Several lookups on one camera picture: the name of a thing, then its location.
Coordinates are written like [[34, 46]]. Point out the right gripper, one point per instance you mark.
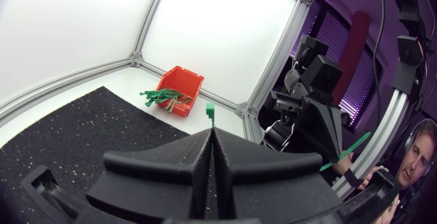
[[283, 106]]

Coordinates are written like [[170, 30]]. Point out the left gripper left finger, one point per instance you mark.
[[160, 169]]

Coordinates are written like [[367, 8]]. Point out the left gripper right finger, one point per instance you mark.
[[273, 183]]

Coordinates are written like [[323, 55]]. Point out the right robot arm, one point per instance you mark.
[[309, 51]]

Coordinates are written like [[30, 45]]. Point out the red plastic box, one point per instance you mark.
[[184, 80]]

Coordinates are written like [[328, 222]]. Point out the black speckled mat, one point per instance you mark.
[[85, 125]]

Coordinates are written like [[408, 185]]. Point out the person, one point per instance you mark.
[[414, 159]]

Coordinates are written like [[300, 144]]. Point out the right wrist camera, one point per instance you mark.
[[322, 75]]

